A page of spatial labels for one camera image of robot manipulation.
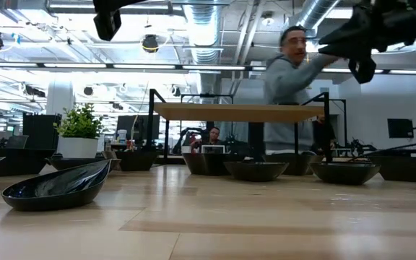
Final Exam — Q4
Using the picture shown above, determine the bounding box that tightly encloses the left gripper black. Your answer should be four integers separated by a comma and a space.
92, 0, 147, 41

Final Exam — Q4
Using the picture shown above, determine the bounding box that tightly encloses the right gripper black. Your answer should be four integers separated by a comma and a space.
318, 0, 416, 85

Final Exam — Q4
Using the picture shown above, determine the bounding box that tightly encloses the black leaf-shaped mini plate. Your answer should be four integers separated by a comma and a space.
47, 155, 121, 172
308, 161, 382, 186
223, 160, 290, 183

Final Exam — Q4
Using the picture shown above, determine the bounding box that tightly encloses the long LED light bar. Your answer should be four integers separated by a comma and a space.
0, 61, 416, 76

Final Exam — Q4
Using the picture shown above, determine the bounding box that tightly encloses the person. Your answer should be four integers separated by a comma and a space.
189, 126, 224, 152
311, 115, 337, 155
263, 25, 339, 155

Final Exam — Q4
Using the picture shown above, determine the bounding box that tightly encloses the white pillar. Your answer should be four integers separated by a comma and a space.
45, 74, 76, 117

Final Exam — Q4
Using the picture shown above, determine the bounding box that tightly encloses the black background desk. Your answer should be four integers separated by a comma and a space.
377, 147, 416, 158

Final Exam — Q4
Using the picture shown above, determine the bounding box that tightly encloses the black partition panel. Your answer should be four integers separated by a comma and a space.
22, 113, 63, 151

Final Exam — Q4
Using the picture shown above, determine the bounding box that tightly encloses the green plant in white pot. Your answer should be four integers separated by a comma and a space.
53, 103, 105, 160

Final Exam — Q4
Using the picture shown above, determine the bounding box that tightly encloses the wooden shelf with black legs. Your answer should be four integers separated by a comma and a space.
144, 88, 334, 170

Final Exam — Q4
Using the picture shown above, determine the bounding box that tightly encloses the grey office chair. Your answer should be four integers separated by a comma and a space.
7, 134, 29, 150

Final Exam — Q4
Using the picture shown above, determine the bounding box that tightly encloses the white-framed laptop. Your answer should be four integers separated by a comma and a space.
200, 144, 226, 155

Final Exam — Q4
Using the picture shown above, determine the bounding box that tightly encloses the silver ceiling duct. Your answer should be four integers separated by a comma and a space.
183, 0, 224, 95
271, 0, 341, 68

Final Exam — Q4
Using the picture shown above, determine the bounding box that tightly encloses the black metal background frame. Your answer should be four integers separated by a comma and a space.
323, 97, 348, 149

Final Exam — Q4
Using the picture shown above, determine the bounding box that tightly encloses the black wall monitor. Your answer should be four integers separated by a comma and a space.
387, 118, 415, 139

